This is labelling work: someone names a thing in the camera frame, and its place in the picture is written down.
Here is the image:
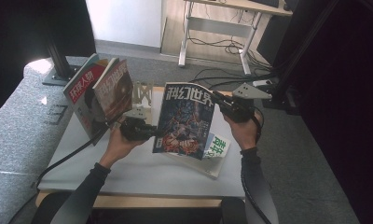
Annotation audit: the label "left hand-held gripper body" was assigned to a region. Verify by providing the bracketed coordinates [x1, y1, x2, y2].
[118, 105, 155, 142]

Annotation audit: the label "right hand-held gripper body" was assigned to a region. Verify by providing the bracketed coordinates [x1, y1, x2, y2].
[218, 82, 273, 124]

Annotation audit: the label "wooden expandable book rack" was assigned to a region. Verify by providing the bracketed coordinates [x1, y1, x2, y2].
[131, 79, 155, 125]

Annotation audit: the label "dark blue illustrated magazine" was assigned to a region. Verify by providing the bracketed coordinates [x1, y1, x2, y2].
[152, 81, 216, 161]

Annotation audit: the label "white magazine with green title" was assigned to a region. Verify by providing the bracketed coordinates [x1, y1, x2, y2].
[165, 132, 231, 180]

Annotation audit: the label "red-brown magazine with sphere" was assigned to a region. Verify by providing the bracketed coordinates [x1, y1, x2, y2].
[91, 57, 134, 124]

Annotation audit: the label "portrait magazine with red label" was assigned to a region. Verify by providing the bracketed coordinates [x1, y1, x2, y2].
[62, 52, 111, 147]

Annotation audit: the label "person's right hand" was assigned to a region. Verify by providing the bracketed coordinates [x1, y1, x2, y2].
[223, 111, 265, 152]

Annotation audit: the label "person's left hand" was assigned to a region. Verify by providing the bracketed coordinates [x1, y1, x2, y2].
[99, 125, 145, 171]

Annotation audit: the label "white power strip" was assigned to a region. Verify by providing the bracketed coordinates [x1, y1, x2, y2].
[252, 79, 274, 89]

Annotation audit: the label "grey table mat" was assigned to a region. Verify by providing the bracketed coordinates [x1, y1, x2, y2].
[38, 85, 254, 199]

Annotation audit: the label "wooden table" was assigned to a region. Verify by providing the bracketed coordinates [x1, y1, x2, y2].
[35, 82, 254, 209]

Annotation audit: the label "white-legged wooden desk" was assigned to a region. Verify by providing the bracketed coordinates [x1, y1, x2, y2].
[178, 0, 294, 77]

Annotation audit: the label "black computer tower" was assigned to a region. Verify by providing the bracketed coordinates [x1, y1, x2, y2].
[256, 13, 293, 66]

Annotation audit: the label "black metal stand with baseplate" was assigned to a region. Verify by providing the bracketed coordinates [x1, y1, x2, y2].
[42, 34, 90, 88]

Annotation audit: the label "person's right leg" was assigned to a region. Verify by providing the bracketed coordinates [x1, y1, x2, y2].
[221, 196, 248, 224]

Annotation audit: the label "black keyboard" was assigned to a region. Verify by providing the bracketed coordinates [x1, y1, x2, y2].
[249, 0, 281, 8]

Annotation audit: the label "black curtain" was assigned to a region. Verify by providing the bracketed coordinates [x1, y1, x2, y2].
[0, 0, 98, 120]
[299, 0, 373, 224]

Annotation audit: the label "black floor cables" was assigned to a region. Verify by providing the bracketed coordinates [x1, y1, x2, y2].
[178, 66, 279, 91]

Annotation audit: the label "black metal frame stand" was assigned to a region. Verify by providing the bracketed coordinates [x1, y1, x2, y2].
[258, 0, 342, 117]

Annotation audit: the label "tangle of black cables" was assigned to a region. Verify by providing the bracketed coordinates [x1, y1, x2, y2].
[187, 36, 269, 69]

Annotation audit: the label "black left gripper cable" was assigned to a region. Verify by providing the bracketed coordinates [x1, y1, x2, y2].
[7, 124, 127, 224]

